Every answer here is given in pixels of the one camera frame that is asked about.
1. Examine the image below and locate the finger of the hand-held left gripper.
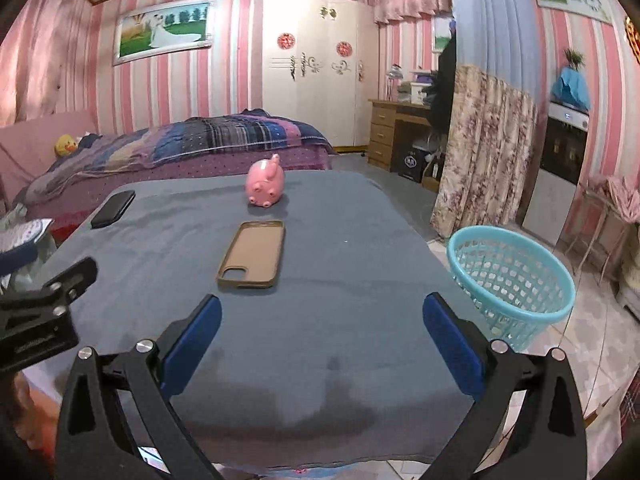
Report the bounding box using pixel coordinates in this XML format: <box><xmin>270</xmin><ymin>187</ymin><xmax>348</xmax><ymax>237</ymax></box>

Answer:
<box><xmin>27</xmin><ymin>256</ymin><xmax>99</xmax><ymax>308</ymax></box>
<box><xmin>0</xmin><ymin>246</ymin><xmax>40</xmax><ymax>277</ymax></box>

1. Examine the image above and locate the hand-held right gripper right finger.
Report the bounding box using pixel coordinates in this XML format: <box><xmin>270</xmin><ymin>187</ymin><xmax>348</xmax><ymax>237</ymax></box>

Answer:
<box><xmin>422</xmin><ymin>291</ymin><xmax>588</xmax><ymax>480</ymax></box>

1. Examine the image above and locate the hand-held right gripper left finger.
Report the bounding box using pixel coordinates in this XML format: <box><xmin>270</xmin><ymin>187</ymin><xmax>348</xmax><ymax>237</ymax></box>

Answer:
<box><xmin>55</xmin><ymin>294</ymin><xmax>223</xmax><ymax>480</ymax></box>

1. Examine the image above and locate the teal plastic basket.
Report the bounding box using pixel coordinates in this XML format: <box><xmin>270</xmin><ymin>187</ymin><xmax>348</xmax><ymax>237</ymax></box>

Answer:
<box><xmin>446</xmin><ymin>225</ymin><xmax>577</xmax><ymax>352</ymax></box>

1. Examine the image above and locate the polka dot bag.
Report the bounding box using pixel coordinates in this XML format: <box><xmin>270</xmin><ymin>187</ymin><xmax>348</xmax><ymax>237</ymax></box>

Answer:
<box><xmin>0</xmin><ymin>217</ymin><xmax>55</xmax><ymax>253</ymax></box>

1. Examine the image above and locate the black zip case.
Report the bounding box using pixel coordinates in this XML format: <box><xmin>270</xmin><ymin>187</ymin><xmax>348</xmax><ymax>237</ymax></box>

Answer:
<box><xmin>90</xmin><ymin>190</ymin><xmax>137</xmax><ymax>231</ymax></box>

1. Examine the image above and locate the pink bed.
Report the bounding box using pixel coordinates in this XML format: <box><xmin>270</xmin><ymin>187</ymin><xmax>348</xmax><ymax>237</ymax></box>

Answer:
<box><xmin>0</xmin><ymin>108</ymin><xmax>338</xmax><ymax>221</ymax></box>

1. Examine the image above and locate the white glass-door cabinet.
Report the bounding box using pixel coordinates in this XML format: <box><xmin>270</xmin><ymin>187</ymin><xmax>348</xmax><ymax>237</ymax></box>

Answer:
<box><xmin>522</xmin><ymin>100</ymin><xmax>592</xmax><ymax>246</ymax></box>

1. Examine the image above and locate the pink piggy bank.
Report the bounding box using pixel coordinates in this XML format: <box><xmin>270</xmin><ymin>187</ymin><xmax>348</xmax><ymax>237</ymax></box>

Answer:
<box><xmin>245</xmin><ymin>154</ymin><xmax>286</xmax><ymax>208</ymax></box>

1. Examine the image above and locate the striped patchwork blanket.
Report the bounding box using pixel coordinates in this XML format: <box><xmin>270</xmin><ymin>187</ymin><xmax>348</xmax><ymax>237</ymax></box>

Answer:
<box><xmin>20</xmin><ymin>108</ymin><xmax>328</xmax><ymax>201</ymax></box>

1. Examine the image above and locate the black box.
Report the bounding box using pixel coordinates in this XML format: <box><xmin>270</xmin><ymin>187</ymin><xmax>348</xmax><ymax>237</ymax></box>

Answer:
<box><xmin>390</xmin><ymin>142</ymin><xmax>426</xmax><ymax>181</ymax></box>

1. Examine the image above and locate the blue and floral curtain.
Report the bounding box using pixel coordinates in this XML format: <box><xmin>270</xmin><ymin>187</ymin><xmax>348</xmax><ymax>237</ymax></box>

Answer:
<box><xmin>431</xmin><ymin>0</ymin><xmax>543</xmax><ymax>241</ymax></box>

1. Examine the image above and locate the pink patterned curtain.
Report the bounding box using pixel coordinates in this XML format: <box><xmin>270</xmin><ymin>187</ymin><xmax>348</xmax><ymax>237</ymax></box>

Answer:
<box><xmin>0</xmin><ymin>0</ymin><xmax>96</xmax><ymax>126</ymax></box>

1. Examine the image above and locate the pink cloth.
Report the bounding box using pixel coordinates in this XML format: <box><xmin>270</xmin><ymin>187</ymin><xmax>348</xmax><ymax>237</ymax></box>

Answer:
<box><xmin>587</xmin><ymin>174</ymin><xmax>640</xmax><ymax>223</ymax></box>

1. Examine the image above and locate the wooden desk with drawers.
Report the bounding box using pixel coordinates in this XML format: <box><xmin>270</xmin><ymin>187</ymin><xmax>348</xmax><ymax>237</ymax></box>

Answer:
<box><xmin>368</xmin><ymin>99</ymin><xmax>441</xmax><ymax>173</ymax></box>

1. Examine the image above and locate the white box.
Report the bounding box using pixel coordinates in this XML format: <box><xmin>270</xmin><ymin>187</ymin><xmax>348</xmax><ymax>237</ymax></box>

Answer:
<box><xmin>398</xmin><ymin>82</ymin><xmax>433</xmax><ymax>106</ymax></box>

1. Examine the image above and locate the black coat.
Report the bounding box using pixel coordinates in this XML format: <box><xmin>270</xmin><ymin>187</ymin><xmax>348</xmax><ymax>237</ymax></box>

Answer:
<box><xmin>430</xmin><ymin>35</ymin><xmax>458</xmax><ymax>133</ymax></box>

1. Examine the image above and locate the framed wedding photo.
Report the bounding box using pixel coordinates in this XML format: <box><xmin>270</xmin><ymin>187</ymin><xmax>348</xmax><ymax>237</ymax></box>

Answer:
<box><xmin>112</xmin><ymin>0</ymin><xmax>215</xmax><ymax>66</ymax></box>

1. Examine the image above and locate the white wardrobe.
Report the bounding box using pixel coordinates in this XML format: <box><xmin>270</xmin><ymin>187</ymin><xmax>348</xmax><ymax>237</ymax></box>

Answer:
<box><xmin>261</xmin><ymin>0</ymin><xmax>379</xmax><ymax>148</ymax></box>

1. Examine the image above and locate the desk lamp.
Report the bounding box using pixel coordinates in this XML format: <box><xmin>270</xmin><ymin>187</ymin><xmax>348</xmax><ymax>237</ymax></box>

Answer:
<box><xmin>385</xmin><ymin>63</ymin><xmax>403</xmax><ymax>102</ymax></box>

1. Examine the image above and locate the blue cloth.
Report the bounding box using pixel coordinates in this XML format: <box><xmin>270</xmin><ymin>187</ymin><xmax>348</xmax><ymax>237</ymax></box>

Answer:
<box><xmin>550</xmin><ymin>66</ymin><xmax>592</xmax><ymax>111</ymax></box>

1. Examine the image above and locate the metal wire stand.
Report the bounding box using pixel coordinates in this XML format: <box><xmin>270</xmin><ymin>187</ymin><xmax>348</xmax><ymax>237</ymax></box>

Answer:
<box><xmin>565</xmin><ymin>175</ymin><xmax>640</xmax><ymax>281</ymax></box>

